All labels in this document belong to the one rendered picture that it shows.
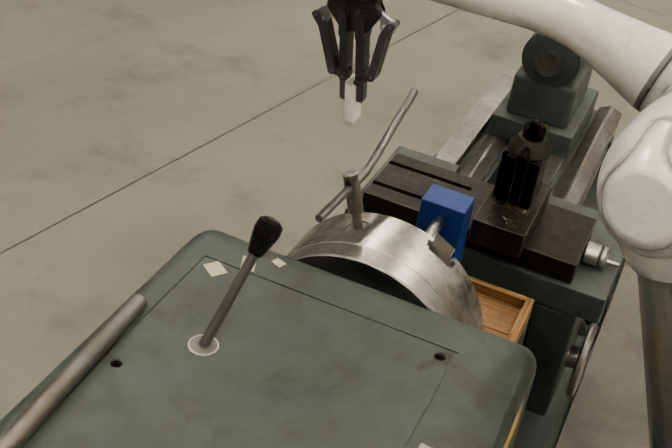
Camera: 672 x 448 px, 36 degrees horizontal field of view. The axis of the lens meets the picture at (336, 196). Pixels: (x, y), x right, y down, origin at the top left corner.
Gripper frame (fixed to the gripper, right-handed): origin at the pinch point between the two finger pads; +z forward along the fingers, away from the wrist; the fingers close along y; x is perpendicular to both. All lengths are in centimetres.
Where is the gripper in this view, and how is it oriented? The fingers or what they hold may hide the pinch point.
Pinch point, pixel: (352, 99)
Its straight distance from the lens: 156.1
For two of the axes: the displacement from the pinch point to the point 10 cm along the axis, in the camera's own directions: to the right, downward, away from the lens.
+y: -9.1, -2.3, 3.4
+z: -0.2, 8.6, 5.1
